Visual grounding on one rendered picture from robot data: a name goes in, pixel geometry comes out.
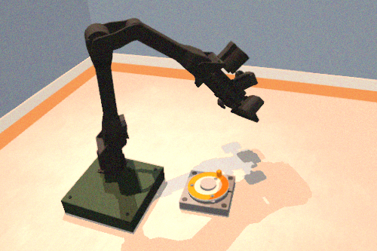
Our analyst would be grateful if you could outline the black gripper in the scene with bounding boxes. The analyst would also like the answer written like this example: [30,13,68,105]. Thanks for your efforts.
[214,79,264,123]

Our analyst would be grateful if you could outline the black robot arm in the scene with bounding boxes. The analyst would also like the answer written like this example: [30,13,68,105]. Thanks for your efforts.
[84,18,258,176]

